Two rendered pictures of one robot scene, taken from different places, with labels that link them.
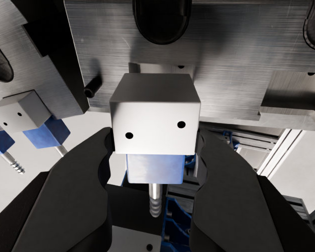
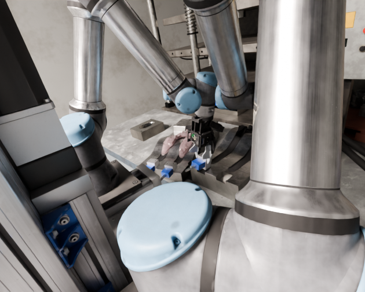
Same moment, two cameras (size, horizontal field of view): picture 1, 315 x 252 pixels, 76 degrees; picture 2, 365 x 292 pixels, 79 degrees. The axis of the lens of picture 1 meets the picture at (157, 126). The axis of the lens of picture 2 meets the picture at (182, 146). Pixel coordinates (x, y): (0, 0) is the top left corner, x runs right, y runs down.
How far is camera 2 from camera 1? 0.95 m
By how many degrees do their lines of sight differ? 84
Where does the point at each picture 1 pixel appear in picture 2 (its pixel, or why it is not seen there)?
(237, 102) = (214, 172)
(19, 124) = (170, 164)
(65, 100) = (181, 170)
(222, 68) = (215, 168)
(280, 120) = not seen: hidden behind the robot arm
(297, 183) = not seen: outside the picture
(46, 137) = (167, 170)
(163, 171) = (198, 162)
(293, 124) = not seen: hidden behind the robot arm
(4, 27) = (186, 160)
